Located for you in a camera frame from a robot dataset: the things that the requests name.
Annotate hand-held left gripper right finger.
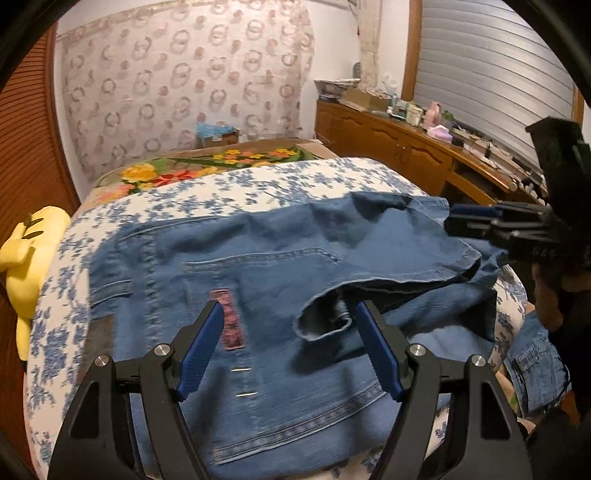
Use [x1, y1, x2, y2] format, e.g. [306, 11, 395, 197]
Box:
[355, 300, 532, 480]

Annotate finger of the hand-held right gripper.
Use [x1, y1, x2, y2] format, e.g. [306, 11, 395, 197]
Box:
[449, 202, 548, 219]
[443, 217, 548, 247]

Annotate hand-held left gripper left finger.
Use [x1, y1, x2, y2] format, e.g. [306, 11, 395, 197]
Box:
[47, 300, 225, 480]

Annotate blue denim pants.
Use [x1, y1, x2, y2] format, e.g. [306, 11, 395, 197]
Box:
[85, 193, 511, 467]

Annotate person's right hand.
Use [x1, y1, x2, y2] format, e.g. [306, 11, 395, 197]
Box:
[531, 265, 571, 330]

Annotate wooden sideboard cabinet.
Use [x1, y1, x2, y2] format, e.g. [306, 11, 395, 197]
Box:
[315, 99, 550, 206]

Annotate cluster of toiletry bottles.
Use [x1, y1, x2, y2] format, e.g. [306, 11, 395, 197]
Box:
[388, 88, 426, 125]

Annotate grey window blind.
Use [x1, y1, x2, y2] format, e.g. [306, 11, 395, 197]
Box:
[413, 0, 580, 162]

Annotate light denim garment with pocket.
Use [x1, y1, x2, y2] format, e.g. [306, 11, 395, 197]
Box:
[503, 307, 571, 416]

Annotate open cardboard box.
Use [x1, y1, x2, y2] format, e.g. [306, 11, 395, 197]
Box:
[344, 88, 391, 112]

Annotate blue floral white sheet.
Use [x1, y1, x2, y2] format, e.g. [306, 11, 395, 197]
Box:
[23, 157, 532, 480]

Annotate printed flat box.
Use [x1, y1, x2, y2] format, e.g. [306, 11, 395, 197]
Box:
[315, 78, 362, 100]

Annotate flower print blanket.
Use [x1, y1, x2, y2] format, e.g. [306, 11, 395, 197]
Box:
[90, 138, 340, 206]

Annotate beige lace side curtain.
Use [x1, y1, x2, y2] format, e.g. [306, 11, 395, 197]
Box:
[348, 0, 382, 90]

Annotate yellow plush toy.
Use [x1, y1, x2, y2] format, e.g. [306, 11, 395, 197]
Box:
[0, 206, 70, 361]

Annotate cardboard box with blue cloth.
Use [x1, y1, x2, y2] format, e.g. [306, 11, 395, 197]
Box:
[196, 122, 240, 148]

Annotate circle pattern curtain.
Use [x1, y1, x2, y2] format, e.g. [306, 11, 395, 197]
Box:
[55, 0, 317, 183]

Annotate wooden louvered wardrobe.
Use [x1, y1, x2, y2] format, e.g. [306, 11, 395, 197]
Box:
[0, 28, 81, 462]

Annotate wooden window frame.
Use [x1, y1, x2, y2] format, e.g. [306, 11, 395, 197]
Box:
[401, 0, 424, 100]

